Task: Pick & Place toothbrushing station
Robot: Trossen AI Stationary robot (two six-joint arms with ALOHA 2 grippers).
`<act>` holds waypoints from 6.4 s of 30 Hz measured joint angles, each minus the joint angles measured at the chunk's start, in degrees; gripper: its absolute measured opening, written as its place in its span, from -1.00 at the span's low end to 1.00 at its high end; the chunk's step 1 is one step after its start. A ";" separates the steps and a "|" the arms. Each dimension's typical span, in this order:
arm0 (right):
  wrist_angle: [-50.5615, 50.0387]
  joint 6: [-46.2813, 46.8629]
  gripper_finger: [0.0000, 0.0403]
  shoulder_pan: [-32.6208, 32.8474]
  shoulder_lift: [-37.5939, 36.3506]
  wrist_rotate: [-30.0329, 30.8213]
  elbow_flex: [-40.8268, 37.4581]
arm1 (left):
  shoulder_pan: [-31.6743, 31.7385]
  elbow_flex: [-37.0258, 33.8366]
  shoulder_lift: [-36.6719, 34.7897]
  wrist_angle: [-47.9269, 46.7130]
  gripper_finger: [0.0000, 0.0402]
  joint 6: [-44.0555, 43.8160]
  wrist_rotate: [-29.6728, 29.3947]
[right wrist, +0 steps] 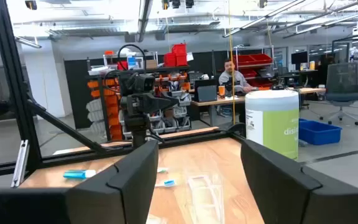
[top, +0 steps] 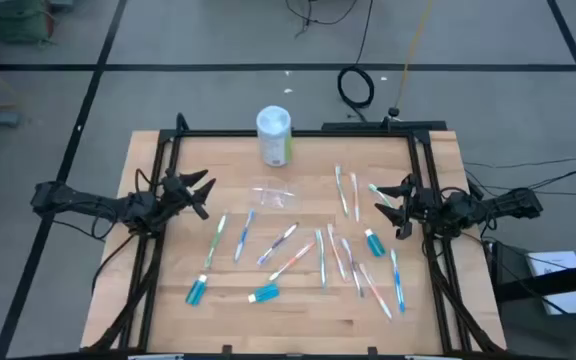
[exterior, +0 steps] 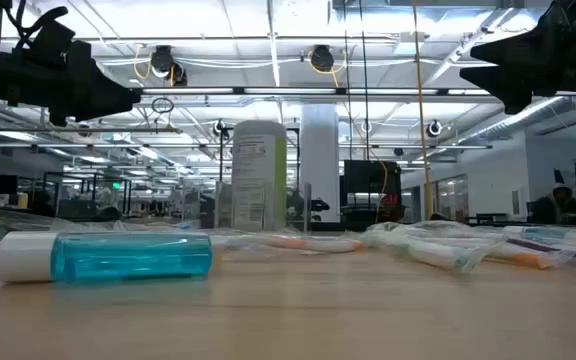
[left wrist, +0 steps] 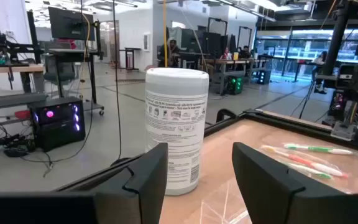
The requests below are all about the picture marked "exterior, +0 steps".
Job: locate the person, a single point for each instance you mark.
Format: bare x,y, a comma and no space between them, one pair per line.
560,202

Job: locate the silver ventilation duct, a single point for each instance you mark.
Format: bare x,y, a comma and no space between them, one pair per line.
518,117

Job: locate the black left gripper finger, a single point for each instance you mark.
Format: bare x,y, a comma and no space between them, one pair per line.
105,90
113,106

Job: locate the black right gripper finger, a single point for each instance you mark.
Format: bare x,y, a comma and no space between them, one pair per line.
508,82
518,50

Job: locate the black monitor on stand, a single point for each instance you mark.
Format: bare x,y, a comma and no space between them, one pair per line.
368,175

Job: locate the white wipes canister green label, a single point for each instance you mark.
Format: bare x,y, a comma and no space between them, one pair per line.
258,165

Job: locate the clear acrylic organizer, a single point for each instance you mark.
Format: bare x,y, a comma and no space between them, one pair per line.
224,205

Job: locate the long ceiling light rail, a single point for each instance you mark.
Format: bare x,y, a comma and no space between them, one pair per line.
288,91

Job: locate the yellow container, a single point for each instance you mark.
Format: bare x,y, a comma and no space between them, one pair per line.
22,200

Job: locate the white round column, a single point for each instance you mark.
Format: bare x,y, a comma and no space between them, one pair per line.
323,160

